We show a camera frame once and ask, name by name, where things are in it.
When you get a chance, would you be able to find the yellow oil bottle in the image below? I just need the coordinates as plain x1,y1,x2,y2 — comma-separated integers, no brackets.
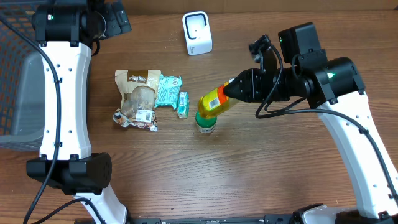
198,78,239,119

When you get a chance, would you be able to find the green lid jar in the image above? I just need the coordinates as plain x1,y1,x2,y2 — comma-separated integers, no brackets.
195,111,217,134

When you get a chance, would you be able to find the brown snack bag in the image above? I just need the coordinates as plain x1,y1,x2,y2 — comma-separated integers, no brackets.
113,70,161,132

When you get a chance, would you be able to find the teal tissue pack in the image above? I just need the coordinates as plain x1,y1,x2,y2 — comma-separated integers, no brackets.
177,92,190,119

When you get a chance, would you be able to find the teal snack packet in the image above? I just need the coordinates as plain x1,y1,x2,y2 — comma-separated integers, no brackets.
155,74,182,110

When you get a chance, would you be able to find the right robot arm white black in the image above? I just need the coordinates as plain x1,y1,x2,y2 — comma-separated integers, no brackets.
224,22,397,223

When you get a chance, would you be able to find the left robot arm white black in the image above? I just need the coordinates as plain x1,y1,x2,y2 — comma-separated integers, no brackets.
26,1,131,223

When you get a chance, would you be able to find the white barcode scanner stand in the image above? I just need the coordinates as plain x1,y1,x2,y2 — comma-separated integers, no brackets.
182,11,213,55

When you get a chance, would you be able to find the dark grey plastic basket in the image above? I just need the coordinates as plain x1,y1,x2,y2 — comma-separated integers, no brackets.
0,2,47,152

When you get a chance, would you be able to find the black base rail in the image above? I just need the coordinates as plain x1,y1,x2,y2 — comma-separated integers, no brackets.
74,211,312,224

